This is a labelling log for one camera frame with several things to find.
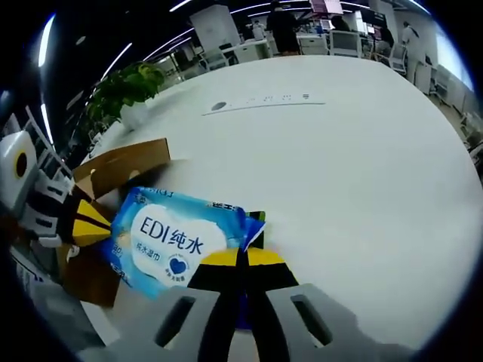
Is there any blue wet wipes pack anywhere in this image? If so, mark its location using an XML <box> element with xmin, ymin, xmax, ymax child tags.
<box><xmin>96</xmin><ymin>186</ymin><xmax>266</xmax><ymax>301</ymax></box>

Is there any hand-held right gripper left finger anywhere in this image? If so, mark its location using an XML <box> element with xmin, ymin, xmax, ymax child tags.
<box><xmin>112</xmin><ymin>248</ymin><xmax>245</xmax><ymax>362</ymax></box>

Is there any brown cardboard shoe box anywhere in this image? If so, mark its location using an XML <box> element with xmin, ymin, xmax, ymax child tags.
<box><xmin>62</xmin><ymin>137</ymin><xmax>173</xmax><ymax>308</ymax></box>

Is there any green potted plant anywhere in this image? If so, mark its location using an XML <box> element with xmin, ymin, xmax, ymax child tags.
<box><xmin>85</xmin><ymin>61</ymin><xmax>168</xmax><ymax>131</ymax></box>

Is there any white storage shelf rack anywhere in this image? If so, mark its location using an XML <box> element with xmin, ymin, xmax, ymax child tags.
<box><xmin>21</xmin><ymin>105</ymin><xmax>73</xmax><ymax>186</ymax></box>

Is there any table socket panel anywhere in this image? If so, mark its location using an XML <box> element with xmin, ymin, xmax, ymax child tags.
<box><xmin>201</xmin><ymin>91</ymin><xmax>327</xmax><ymax>116</ymax></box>

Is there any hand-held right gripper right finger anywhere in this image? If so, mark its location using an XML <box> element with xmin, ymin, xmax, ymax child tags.
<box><xmin>243</xmin><ymin>248</ymin><xmax>378</xmax><ymax>362</ymax></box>

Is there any pink wall screen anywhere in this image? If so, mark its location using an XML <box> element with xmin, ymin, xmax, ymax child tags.
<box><xmin>309</xmin><ymin>0</ymin><xmax>345</xmax><ymax>14</ymax></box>

